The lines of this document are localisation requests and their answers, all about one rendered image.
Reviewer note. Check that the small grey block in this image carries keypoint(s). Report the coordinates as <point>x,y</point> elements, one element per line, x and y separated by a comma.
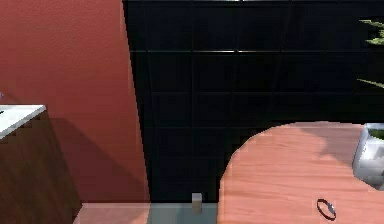
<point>196,202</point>

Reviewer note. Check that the round pink wooden table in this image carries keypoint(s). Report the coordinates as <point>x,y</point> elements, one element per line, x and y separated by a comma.
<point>286,173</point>

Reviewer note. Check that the brown cabinet with white top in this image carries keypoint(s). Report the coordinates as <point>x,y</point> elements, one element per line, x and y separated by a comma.
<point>30,166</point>

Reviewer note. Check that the house plant in grey pot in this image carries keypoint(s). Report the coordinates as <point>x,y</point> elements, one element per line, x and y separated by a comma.
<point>370,156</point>

